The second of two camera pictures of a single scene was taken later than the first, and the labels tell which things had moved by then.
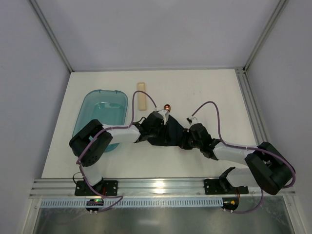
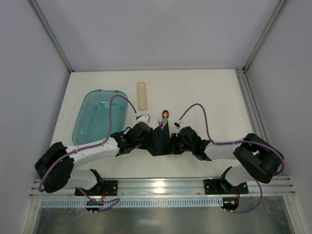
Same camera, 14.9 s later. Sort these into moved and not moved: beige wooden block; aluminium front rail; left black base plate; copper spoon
Moved: copper spoon
Not moved: beige wooden block; left black base plate; aluminium front rail
